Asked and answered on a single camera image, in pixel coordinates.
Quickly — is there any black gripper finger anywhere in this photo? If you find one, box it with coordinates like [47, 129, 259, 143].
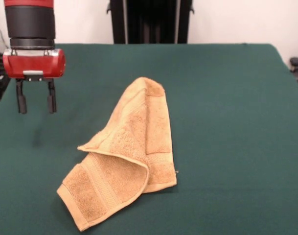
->
[15, 78, 28, 115]
[46, 79, 58, 115]

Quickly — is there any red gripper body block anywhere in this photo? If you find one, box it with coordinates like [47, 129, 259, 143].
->
[2, 48, 66, 80]

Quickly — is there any orange terry towel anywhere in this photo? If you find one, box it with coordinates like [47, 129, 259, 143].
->
[56, 76, 178, 233]

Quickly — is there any dark green table cloth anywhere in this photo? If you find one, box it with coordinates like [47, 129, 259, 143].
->
[0, 43, 298, 235]

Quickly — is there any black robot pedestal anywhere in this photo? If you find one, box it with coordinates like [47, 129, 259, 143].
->
[106, 0, 195, 45]

